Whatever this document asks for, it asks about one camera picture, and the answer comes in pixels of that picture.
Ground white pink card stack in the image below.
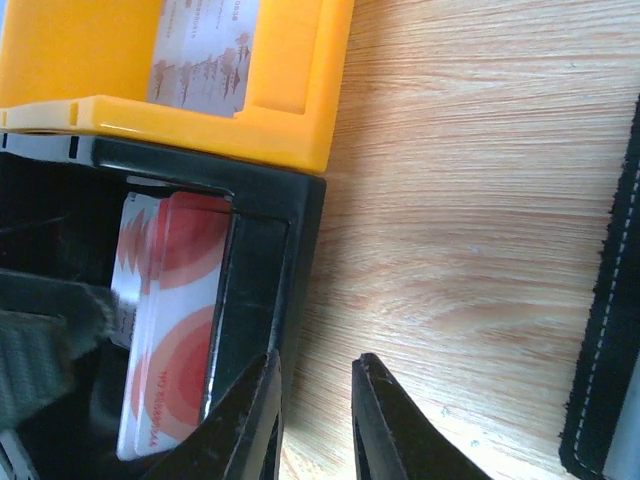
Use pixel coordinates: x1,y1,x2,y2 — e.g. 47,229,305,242
146,0,259,117

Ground red white card stack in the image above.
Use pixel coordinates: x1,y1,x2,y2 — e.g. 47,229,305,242
111,192,231,461

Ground yellow bin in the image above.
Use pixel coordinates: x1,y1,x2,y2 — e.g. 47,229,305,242
1,1,354,173

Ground black bin with red cards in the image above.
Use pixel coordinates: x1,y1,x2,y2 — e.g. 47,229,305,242
1,133,326,479

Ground black leather card holder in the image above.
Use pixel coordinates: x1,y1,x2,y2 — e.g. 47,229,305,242
559,121,639,479

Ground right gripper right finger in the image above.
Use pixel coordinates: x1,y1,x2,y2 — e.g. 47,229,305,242
351,353,489,479

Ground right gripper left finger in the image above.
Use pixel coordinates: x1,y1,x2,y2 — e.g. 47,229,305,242
143,350,283,480

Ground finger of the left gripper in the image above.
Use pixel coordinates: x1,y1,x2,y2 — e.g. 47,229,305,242
1,270,117,430

